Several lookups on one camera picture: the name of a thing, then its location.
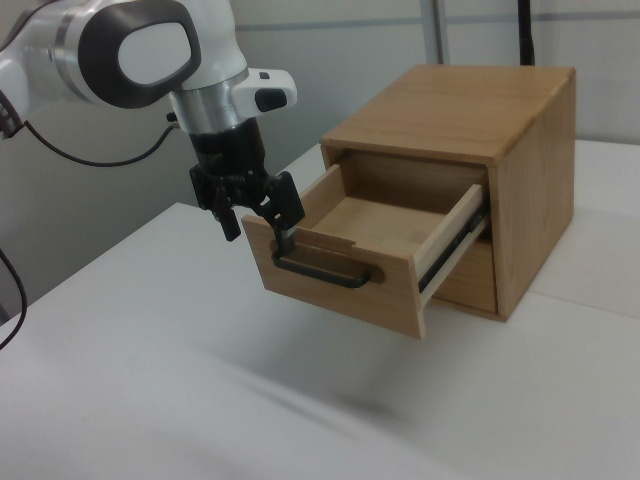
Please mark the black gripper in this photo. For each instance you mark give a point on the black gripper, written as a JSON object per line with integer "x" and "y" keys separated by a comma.
{"x": 232, "y": 150}

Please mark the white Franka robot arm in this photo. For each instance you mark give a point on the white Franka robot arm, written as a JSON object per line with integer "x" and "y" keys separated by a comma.
{"x": 150, "y": 50}

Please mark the black metal drawer slide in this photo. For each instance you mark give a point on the black metal drawer slide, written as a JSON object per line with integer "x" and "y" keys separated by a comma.
{"x": 450, "y": 252}

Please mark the pale wooden drawer cabinet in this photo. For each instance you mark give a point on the pale wooden drawer cabinet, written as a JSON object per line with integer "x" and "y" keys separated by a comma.
{"x": 450, "y": 100}

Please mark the black vertical pole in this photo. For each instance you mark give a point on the black vertical pole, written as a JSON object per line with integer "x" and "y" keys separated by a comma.
{"x": 526, "y": 30}

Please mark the grey partition frame post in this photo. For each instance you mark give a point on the grey partition frame post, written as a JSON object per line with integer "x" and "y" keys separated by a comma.
{"x": 439, "y": 30}

